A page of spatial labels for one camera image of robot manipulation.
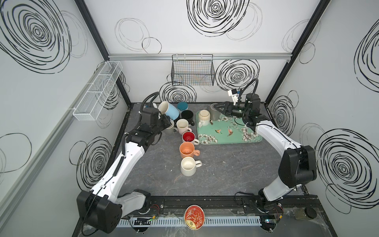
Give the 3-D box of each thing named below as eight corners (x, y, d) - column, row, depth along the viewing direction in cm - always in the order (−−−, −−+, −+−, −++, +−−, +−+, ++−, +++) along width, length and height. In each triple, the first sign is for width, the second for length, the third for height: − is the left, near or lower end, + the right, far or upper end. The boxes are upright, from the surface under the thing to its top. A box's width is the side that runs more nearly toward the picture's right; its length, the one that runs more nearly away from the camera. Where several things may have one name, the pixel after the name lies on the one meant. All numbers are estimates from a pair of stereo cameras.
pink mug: (180, 137, 100) (179, 131, 93) (176, 127, 105) (175, 120, 99) (190, 134, 102) (190, 127, 95) (186, 124, 107) (186, 117, 101)
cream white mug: (184, 148, 95) (184, 143, 90) (181, 138, 100) (181, 132, 95) (198, 145, 97) (198, 139, 92) (194, 135, 102) (195, 129, 97)
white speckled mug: (181, 176, 85) (180, 171, 79) (181, 162, 91) (181, 156, 84) (201, 176, 85) (202, 171, 79) (201, 162, 91) (201, 156, 84)
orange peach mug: (187, 166, 89) (187, 160, 82) (177, 153, 95) (176, 146, 88) (199, 157, 93) (199, 151, 86) (189, 145, 98) (188, 138, 91)
